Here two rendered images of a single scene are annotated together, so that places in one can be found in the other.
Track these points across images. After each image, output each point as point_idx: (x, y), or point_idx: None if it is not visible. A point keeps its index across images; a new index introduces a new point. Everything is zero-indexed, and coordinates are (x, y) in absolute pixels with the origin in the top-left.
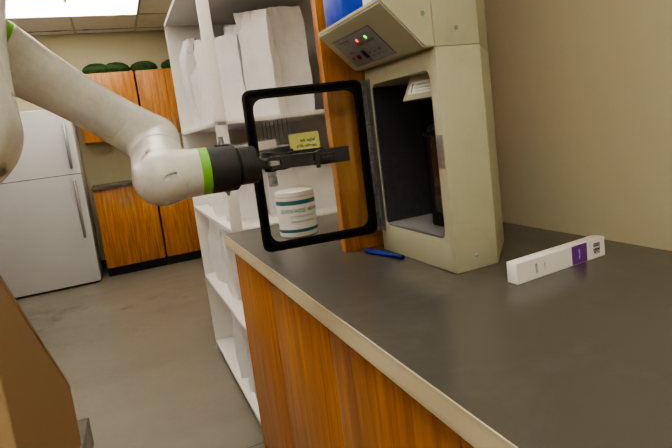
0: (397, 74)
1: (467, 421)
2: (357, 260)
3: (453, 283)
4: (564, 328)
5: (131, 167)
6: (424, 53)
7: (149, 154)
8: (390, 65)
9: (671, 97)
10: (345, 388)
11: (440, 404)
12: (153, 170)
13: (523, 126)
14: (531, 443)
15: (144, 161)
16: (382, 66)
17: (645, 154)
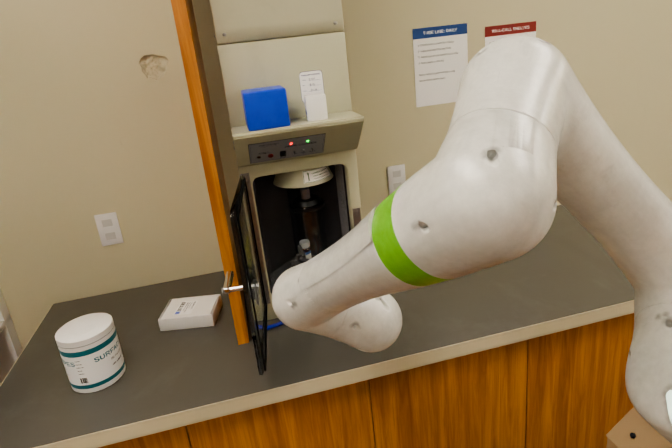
0: (301, 167)
1: (556, 323)
2: (285, 337)
3: None
4: (475, 283)
5: (366, 325)
6: (341, 151)
7: (386, 298)
8: (289, 160)
9: (374, 159)
10: (393, 412)
11: (537, 329)
12: (400, 310)
13: None
14: (578, 309)
15: (392, 307)
16: (275, 161)
17: (361, 191)
